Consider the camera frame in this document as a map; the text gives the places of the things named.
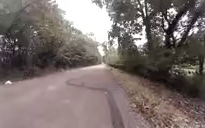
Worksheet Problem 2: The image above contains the grey asphalt road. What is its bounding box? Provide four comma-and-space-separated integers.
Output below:
0, 63, 151, 128

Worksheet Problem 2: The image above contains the row of trees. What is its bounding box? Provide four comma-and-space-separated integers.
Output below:
0, 0, 103, 81
91, 0, 205, 104

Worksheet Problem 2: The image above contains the leaf-strewn dirt verge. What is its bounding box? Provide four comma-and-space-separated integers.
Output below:
105, 64, 205, 128

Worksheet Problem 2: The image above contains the small white object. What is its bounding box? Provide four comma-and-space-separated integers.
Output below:
4, 80, 13, 86

